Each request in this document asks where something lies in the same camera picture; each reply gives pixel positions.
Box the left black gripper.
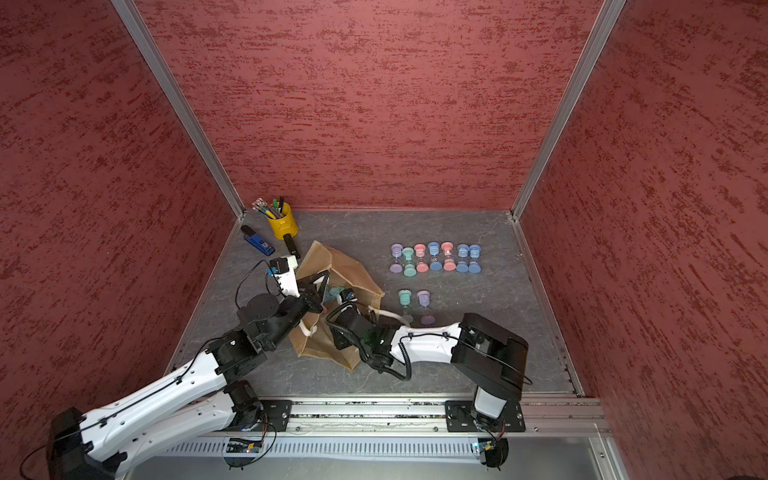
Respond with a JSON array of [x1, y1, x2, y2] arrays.
[[264, 269, 330, 349]]

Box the green sand timer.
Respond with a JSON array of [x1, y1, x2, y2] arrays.
[[398, 289, 414, 324], [402, 247, 418, 277]]

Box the purple sand timer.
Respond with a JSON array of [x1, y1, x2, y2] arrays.
[[417, 290, 435, 326], [389, 243, 403, 274]]

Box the pink sand timer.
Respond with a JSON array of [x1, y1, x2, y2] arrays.
[[413, 243, 429, 273], [440, 241, 457, 272]]

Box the blue sand timer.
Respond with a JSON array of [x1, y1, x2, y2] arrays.
[[468, 244, 482, 274], [427, 241, 443, 271], [456, 244, 469, 273]]

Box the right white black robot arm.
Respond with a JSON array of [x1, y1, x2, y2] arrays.
[[326, 301, 532, 434]]

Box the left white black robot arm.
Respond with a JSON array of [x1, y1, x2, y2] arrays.
[[46, 293, 322, 479]]

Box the blue stapler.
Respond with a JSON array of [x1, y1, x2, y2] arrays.
[[240, 225, 275, 256]]

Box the black staple box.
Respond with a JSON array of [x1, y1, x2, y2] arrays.
[[283, 234, 301, 259]]

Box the yellow pen cup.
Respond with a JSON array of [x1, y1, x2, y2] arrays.
[[267, 202, 299, 240]]

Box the pens in cup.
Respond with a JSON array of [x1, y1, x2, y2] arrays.
[[251, 198, 285, 220]]

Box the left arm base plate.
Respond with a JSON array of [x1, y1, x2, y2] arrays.
[[237, 399, 294, 433]]

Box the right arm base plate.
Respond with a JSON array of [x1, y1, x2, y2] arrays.
[[444, 400, 526, 433]]

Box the aluminium front rail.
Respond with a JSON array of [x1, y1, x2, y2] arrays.
[[95, 394, 631, 480]]

